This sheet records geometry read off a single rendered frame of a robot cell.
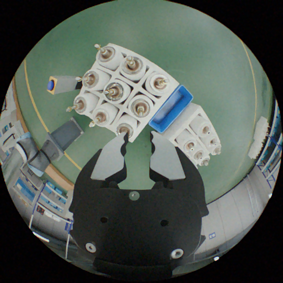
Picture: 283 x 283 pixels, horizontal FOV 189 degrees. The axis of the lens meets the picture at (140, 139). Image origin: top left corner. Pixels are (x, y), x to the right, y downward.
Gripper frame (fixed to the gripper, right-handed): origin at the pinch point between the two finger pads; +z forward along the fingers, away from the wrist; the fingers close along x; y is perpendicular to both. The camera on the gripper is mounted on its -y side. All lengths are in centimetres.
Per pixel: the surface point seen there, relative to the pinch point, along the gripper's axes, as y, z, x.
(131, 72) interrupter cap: -13.1, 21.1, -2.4
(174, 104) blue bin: 2, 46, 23
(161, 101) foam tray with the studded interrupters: -1.1, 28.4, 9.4
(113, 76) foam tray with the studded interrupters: -13.8, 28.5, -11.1
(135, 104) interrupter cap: -1.1, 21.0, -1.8
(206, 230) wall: 523, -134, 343
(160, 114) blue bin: 9.9, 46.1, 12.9
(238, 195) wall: 404, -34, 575
